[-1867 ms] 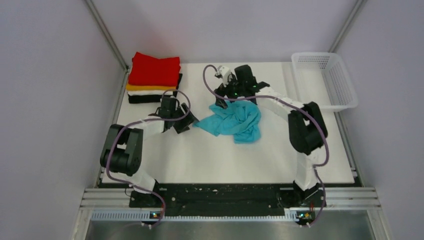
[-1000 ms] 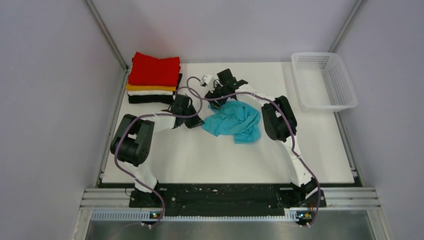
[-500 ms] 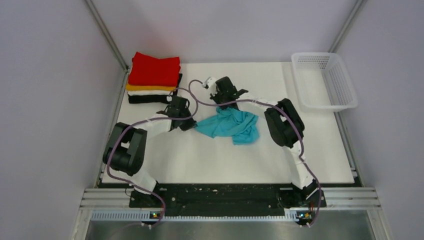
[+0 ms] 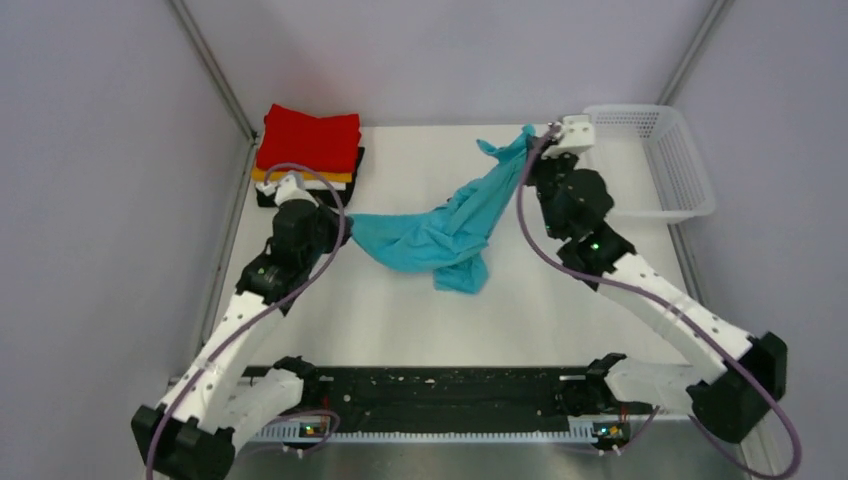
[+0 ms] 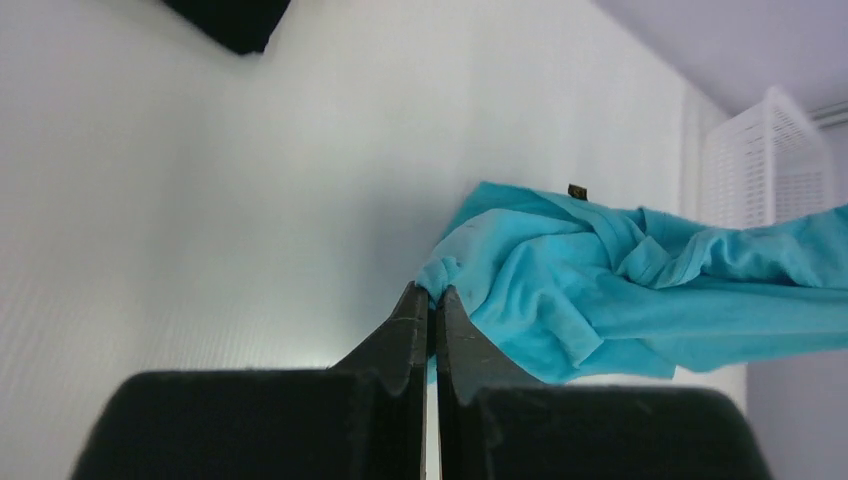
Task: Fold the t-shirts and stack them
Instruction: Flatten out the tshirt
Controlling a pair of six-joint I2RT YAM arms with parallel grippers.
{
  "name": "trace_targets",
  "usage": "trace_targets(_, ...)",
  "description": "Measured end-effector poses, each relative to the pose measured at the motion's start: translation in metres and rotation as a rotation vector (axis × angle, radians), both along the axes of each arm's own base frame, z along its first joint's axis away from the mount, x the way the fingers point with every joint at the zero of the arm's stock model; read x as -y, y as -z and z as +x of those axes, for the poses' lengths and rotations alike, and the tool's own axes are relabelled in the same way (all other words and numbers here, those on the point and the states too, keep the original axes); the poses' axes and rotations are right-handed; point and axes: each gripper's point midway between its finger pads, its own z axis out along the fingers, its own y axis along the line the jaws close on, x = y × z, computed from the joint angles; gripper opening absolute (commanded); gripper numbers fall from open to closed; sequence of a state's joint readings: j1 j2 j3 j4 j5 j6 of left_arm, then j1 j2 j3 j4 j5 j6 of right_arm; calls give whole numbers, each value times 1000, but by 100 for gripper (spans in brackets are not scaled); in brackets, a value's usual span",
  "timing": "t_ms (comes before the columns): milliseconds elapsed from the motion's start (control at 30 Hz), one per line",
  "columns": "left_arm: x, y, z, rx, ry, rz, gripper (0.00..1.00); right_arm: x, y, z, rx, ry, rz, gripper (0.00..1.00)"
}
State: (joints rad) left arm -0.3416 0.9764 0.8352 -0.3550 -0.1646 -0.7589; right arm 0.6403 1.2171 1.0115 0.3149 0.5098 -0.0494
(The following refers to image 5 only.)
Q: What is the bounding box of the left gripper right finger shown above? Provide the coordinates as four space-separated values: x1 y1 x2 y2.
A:
435 288 771 479

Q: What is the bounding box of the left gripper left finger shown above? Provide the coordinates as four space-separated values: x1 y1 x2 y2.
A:
72 285 429 479

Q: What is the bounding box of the turquoise t shirt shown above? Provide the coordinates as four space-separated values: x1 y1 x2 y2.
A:
416 183 847 383

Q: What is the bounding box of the white plastic basket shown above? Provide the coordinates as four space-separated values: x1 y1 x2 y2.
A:
698 87 838 229

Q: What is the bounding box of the black folded t shirt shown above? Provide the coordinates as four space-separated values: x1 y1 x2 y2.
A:
163 0 291 56

